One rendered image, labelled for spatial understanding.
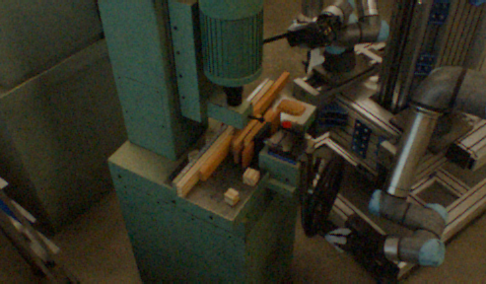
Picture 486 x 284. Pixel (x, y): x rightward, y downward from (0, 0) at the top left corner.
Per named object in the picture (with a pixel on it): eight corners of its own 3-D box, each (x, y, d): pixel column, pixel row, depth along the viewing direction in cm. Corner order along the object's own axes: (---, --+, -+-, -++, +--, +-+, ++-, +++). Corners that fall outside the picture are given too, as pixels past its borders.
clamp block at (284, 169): (295, 188, 161) (296, 170, 155) (257, 174, 166) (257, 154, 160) (313, 160, 170) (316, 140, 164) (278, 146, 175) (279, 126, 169)
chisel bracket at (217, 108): (243, 134, 163) (242, 113, 157) (206, 119, 168) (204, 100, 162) (253, 120, 168) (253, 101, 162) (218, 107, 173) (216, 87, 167)
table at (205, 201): (259, 247, 149) (260, 235, 145) (174, 206, 160) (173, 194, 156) (339, 126, 186) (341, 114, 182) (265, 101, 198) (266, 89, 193)
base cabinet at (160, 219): (246, 339, 215) (245, 242, 166) (139, 280, 237) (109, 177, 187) (293, 261, 243) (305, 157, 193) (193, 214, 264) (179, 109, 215)
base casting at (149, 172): (244, 241, 166) (244, 224, 160) (110, 177, 187) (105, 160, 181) (304, 156, 194) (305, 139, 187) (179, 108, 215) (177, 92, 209)
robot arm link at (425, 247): (449, 249, 142) (440, 274, 137) (411, 246, 149) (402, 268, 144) (442, 231, 138) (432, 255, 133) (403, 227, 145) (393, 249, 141)
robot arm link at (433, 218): (415, 192, 150) (402, 220, 144) (453, 207, 145) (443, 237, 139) (410, 208, 155) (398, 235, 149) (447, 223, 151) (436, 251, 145)
